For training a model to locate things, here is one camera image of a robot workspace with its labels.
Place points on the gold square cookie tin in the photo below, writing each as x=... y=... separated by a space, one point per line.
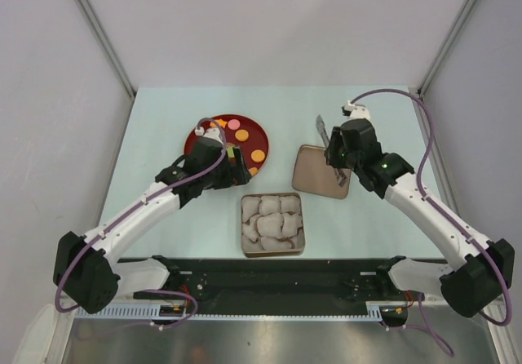
x=272 y=225

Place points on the orange fish cookie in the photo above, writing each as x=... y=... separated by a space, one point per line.
x=219 y=122

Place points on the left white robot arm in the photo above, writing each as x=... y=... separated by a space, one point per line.
x=87 y=267

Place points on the right aluminium frame post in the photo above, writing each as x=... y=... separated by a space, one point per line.
x=447 y=45

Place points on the pink round cookie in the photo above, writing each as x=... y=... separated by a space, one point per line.
x=234 y=124

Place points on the metal tongs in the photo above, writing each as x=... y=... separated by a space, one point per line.
x=320 y=126

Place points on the aluminium frame post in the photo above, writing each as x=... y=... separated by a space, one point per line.
x=94 y=23
x=447 y=45

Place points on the white cable duct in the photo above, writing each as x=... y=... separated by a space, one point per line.
x=137 y=311

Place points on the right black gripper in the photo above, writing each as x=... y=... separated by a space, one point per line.
x=336 y=139

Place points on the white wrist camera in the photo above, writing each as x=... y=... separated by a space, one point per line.
x=211 y=133
x=355 y=111

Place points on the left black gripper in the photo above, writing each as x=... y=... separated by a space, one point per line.
x=230 y=178

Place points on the left aluminium frame post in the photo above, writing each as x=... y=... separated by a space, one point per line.
x=94 y=23

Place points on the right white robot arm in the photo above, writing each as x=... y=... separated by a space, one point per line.
x=476 y=270

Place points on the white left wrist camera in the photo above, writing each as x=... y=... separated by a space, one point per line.
x=211 y=133

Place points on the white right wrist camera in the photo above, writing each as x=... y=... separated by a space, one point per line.
x=355 y=111

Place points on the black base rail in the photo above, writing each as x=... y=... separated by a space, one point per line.
x=298 y=287

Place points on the gold tin lid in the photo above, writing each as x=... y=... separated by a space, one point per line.
x=312 y=175

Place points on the round red plate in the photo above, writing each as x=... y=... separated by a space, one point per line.
x=258 y=138

